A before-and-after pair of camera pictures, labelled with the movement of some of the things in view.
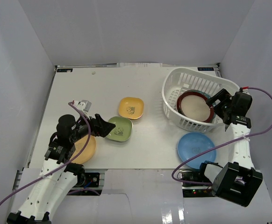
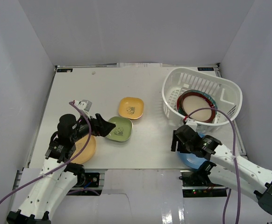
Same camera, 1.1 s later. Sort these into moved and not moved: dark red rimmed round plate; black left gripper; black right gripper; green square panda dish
Moved: black right gripper
Not moved: dark red rimmed round plate; black left gripper; green square panda dish
